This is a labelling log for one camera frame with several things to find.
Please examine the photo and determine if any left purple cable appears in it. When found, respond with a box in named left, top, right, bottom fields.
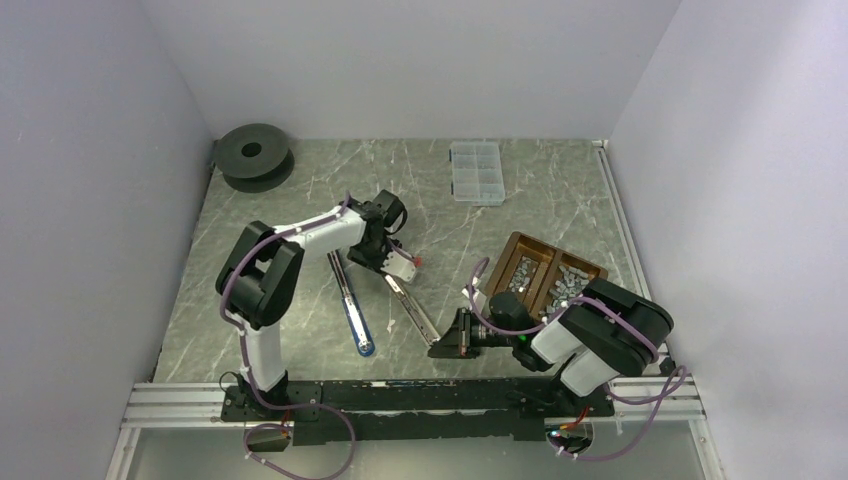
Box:
left=218, top=192, right=358, bottom=480

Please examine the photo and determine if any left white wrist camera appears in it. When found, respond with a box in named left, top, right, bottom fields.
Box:
left=382, top=251, right=421, bottom=283

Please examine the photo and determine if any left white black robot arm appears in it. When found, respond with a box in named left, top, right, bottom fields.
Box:
left=215, top=190, right=420, bottom=420

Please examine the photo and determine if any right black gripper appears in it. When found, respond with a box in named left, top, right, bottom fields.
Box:
left=428, top=308, right=516, bottom=360

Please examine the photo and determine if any black beige stapler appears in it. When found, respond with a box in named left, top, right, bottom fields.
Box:
left=383, top=274, right=440, bottom=347

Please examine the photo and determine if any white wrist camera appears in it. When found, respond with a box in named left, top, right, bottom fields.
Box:
left=462, top=286, right=486, bottom=313
left=382, top=251, right=421, bottom=283

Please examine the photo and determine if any black filament spool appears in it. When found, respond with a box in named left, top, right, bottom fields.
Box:
left=212, top=123, right=295, bottom=193

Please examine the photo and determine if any aluminium frame rail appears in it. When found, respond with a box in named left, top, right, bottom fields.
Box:
left=122, top=377, right=707, bottom=428

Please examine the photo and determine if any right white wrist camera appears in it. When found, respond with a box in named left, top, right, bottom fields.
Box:
left=462, top=286, right=486, bottom=313

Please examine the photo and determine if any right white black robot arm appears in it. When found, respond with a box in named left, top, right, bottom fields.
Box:
left=428, top=278, right=674, bottom=415

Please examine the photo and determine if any blue stapler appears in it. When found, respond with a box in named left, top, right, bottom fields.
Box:
left=327, top=250, right=375, bottom=357

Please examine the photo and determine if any clear plastic organizer box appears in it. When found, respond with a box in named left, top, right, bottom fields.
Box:
left=449, top=141, right=506, bottom=207

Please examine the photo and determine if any brown staple tray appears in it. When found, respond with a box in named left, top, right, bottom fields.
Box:
left=484, top=231, right=608, bottom=320

